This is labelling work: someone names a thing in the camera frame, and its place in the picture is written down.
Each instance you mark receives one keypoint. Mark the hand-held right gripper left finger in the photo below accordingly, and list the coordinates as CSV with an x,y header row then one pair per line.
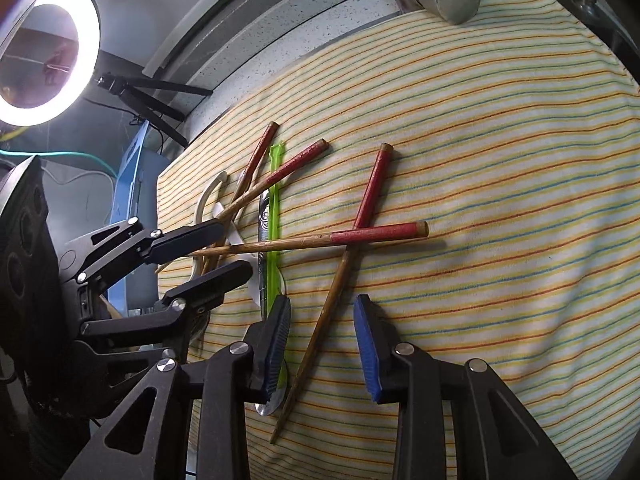
x,y
277,345

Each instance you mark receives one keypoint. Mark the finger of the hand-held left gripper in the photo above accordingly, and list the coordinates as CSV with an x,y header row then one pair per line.
x,y
195,232
220,277

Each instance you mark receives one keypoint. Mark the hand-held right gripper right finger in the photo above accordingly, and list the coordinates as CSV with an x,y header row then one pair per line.
x,y
367,345

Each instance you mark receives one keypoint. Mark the metal spoon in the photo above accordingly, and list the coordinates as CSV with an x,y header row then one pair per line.
x,y
262,230

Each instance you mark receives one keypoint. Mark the blue plastic basket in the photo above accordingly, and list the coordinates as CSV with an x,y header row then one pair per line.
x,y
147,185

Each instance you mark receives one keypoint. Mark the green plastic utensil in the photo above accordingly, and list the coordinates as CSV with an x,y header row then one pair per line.
x,y
274,220

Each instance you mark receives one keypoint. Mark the red-ended wooden chopstick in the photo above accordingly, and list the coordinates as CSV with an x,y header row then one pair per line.
x,y
297,160
380,234
370,195
261,147

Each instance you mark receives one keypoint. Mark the striped cloth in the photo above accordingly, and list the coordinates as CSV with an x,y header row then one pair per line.
x,y
475,185

